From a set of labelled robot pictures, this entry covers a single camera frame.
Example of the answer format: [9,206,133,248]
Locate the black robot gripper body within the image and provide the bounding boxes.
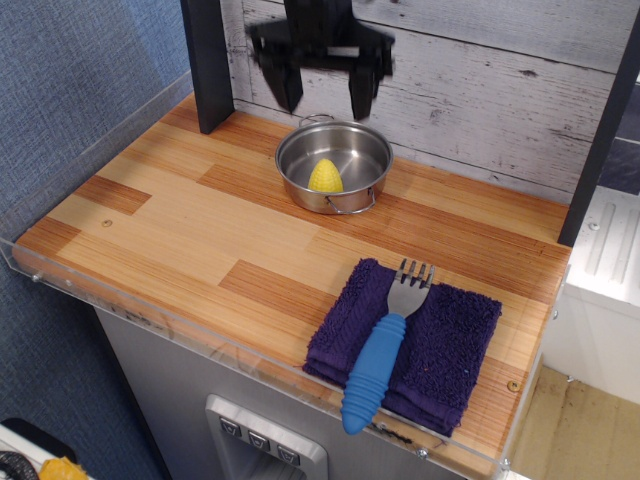
[248,1,395,76]

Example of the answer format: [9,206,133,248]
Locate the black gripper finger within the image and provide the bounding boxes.
[257,50,303,113]
[348,63,381,121]

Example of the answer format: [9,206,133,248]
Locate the yellow corn-shaped shaker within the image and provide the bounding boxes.
[307,158,344,193]

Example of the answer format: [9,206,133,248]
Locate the stainless steel pot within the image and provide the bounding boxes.
[275,115,394,215]

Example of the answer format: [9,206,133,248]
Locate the purple folded towel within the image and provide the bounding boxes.
[303,258,502,436]

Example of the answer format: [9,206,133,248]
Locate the clear acrylic edge guard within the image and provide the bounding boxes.
[5,76,569,479]

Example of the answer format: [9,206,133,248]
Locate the grey toy fridge cabinet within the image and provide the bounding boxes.
[98,311,457,479]

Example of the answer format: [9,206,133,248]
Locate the white ridged appliance right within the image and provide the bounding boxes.
[541,187,639,403]

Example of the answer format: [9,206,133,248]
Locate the silver dispenser button panel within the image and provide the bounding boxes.
[205,394,329,479]

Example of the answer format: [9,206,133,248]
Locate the yellow object bottom left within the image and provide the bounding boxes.
[39,457,89,480]

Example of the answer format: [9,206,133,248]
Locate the dark left upright post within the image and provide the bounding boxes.
[180,0,235,134]

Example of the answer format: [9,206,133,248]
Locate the dark upright post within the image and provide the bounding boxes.
[180,0,235,134]
[557,13,639,247]

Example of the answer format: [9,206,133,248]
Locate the dark right upright post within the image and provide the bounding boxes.
[557,13,639,247]

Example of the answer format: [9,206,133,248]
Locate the blue-handled metal fork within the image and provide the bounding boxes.
[341,259,436,435]

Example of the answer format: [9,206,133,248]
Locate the black corrugated hose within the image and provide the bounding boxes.
[0,450,40,480]

